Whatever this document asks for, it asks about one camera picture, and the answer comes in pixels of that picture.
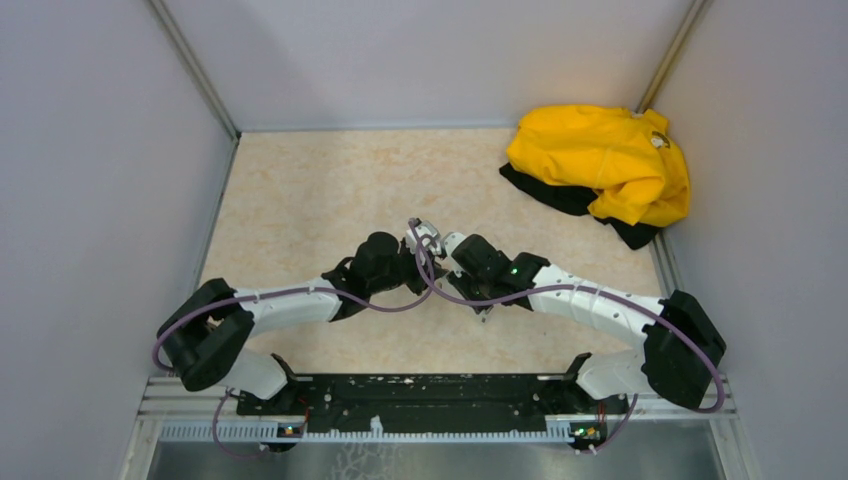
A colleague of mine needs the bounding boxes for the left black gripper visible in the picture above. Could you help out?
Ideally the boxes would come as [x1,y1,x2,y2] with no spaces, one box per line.
[370,241,447,297]

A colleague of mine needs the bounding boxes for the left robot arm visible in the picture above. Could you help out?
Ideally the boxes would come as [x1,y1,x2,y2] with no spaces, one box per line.
[151,231,445,414]

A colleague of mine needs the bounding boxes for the yellow garment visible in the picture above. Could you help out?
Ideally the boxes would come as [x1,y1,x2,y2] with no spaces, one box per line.
[506,104,691,228]

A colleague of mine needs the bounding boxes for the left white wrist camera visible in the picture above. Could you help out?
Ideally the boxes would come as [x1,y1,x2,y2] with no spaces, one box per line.
[405,218,445,259]

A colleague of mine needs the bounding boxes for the black garment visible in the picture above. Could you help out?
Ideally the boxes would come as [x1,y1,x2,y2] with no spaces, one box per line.
[498,162,663,250]

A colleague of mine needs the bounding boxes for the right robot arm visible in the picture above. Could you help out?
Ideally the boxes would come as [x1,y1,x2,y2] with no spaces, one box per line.
[443,233,726,413]

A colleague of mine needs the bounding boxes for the aluminium frame rail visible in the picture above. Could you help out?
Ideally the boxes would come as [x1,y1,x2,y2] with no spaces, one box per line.
[137,375,738,444]

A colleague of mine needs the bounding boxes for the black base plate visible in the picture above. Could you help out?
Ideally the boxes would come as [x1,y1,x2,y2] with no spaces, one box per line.
[237,374,629,434]

